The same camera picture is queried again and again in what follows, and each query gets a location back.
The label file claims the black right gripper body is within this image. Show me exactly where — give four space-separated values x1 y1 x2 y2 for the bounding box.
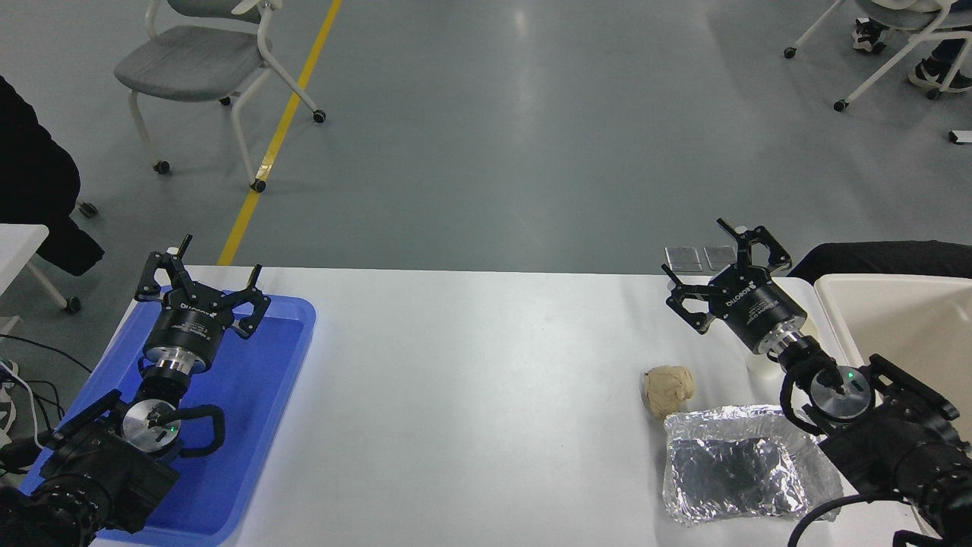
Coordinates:
707 266 808 353

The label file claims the person on chair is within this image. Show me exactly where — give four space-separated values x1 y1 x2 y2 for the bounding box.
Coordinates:
852 0 972 100

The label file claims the black floor cable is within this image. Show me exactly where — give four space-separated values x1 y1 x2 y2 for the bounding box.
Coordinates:
0 333 93 441

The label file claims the grey chair with white frame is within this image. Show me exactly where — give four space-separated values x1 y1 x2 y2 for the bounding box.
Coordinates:
114 0 327 193

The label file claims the white framed chair on casters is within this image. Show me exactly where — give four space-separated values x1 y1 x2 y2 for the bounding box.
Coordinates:
784 0 972 113

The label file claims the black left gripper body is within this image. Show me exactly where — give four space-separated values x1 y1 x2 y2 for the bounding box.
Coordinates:
146 285 233 359

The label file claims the crumpled foil tray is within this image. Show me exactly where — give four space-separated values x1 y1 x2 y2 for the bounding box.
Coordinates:
662 404 844 526

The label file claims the white paper cup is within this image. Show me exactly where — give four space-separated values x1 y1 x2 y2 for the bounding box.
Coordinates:
746 318 821 381

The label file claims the crumpled tan paper ball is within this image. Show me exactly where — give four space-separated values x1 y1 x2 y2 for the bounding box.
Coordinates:
642 365 697 420

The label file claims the white side table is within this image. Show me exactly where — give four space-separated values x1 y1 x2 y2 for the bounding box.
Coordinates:
0 224 83 339

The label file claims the white cable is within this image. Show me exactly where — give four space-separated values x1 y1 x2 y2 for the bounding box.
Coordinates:
0 359 40 451

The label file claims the blue plastic tray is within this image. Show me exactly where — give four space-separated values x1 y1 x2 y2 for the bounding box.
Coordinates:
19 287 317 546

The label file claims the large pale bin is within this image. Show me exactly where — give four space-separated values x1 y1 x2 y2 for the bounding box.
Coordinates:
814 273 972 547

